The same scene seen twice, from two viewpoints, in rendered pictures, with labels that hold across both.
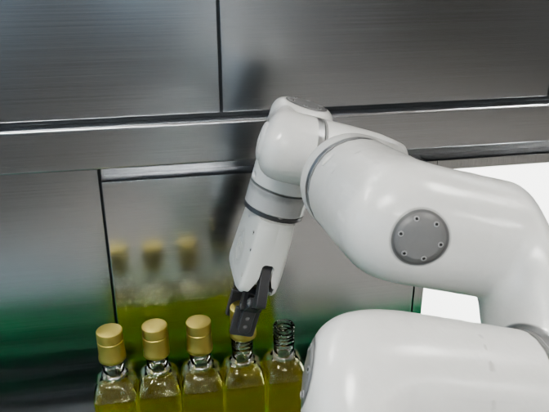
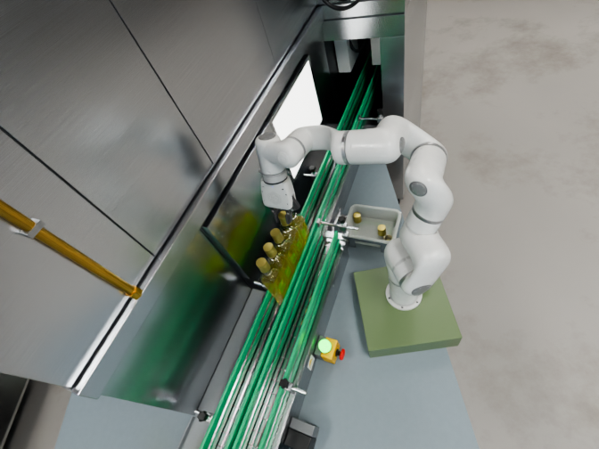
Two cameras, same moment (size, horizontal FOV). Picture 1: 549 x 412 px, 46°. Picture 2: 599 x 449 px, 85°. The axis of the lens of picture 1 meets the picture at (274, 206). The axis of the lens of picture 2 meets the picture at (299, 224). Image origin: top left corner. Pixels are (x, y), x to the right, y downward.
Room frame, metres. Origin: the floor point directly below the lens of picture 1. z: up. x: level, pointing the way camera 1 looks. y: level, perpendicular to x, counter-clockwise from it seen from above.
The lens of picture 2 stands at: (0.14, 0.47, 2.02)
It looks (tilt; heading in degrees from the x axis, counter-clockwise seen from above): 52 degrees down; 320
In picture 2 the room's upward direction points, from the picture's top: 23 degrees counter-clockwise
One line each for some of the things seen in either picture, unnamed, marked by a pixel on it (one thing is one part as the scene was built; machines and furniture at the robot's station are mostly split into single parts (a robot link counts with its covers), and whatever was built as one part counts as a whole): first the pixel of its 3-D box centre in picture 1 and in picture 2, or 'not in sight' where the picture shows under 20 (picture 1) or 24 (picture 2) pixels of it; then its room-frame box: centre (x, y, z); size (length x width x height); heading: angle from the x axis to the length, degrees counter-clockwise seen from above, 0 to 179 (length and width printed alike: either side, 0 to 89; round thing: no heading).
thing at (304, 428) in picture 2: not in sight; (302, 436); (0.43, 0.57, 0.79); 0.08 x 0.08 x 0.08; 11
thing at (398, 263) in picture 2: not in sight; (404, 265); (0.31, 0.01, 1.08); 0.13 x 0.10 x 0.16; 137
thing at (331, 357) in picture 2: not in sight; (328, 349); (0.48, 0.30, 0.79); 0.07 x 0.07 x 0.07; 11
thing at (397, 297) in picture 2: not in sight; (407, 283); (0.30, -0.01, 0.92); 0.16 x 0.13 x 0.15; 46
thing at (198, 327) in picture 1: (198, 334); (276, 235); (0.71, 0.10, 1.14); 0.04 x 0.04 x 0.04
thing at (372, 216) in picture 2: not in sight; (372, 227); (0.55, -0.25, 0.80); 0.22 x 0.17 x 0.09; 11
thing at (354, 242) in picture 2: not in sight; (365, 228); (0.58, -0.24, 0.79); 0.27 x 0.17 x 0.08; 11
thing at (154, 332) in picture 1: (155, 338); (269, 249); (0.70, 0.16, 1.14); 0.04 x 0.04 x 0.04
